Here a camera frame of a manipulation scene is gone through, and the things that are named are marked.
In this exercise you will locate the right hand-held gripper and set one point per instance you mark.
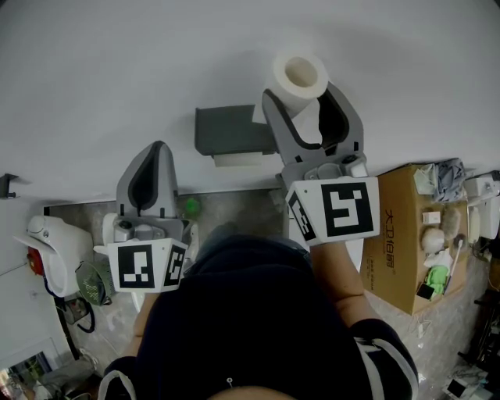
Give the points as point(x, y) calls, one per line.
point(345, 211)

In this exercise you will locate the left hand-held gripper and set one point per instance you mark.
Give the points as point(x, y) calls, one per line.
point(134, 267)

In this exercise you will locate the white toilet paper roll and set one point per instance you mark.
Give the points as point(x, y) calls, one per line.
point(301, 92)

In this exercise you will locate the person's left forearm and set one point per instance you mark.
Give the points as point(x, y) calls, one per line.
point(140, 324)

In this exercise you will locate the person's right forearm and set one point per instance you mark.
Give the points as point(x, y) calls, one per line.
point(336, 281)

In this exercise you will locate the small green object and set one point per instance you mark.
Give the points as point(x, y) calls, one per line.
point(192, 206)

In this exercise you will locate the person's leg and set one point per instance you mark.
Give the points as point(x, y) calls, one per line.
point(222, 236)

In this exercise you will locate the green mesh basket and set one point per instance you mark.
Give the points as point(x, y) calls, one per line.
point(93, 283)

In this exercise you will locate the pale tissue pack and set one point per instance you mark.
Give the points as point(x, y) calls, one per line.
point(426, 179)

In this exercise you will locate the brown cardboard box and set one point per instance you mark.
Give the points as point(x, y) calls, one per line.
point(394, 242)

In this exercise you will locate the red round object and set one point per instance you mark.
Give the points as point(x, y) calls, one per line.
point(34, 261)

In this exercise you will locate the grey cloth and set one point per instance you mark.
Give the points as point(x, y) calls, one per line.
point(449, 179)

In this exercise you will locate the small white box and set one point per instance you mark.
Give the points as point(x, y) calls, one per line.
point(430, 218)

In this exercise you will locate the white round ball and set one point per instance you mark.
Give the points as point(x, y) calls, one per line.
point(433, 240)

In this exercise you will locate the brown furry ball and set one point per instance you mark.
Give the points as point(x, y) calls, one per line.
point(452, 224)

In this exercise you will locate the person's dark shirt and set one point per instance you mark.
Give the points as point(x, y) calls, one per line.
point(250, 320)

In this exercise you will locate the white crumpled tissue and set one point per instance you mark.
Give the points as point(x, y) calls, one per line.
point(437, 258)

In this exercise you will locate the green cloth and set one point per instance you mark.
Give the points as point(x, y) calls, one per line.
point(436, 279)

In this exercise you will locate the black phone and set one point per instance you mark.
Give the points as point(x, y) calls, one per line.
point(426, 292)

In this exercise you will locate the dark metal rack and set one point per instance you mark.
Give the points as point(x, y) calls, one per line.
point(490, 332)

